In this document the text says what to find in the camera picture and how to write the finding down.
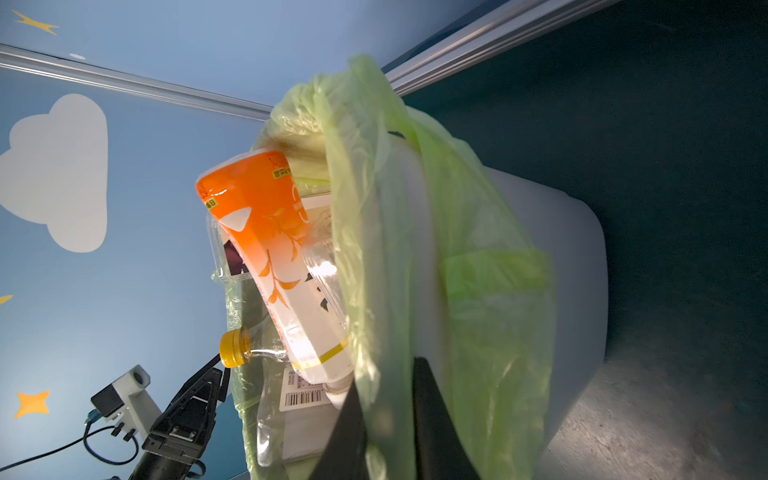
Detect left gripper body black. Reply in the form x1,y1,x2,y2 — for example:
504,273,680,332
130,356,230,480

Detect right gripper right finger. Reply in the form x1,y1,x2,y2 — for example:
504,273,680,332
413,357,479,479

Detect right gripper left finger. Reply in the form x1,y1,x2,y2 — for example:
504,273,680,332
309,383,369,480

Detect orange label white bottle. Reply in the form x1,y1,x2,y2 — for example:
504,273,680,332
196,150,354,394

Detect clear bottle red green label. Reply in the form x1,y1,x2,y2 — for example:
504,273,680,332
256,362,340,468

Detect cola bottle red label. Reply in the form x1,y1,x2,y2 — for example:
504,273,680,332
219,326,289,369

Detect grape juice bottle purple label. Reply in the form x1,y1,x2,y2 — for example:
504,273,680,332
206,215,252,284

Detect white trash bin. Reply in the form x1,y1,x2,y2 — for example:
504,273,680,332
392,137,609,452

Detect green bin liner bag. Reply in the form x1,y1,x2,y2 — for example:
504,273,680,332
257,55,557,479

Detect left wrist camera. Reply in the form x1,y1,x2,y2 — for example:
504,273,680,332
91,365,161,440

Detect aluminium frame rear rail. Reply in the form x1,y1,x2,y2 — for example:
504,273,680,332
1,1,600,105

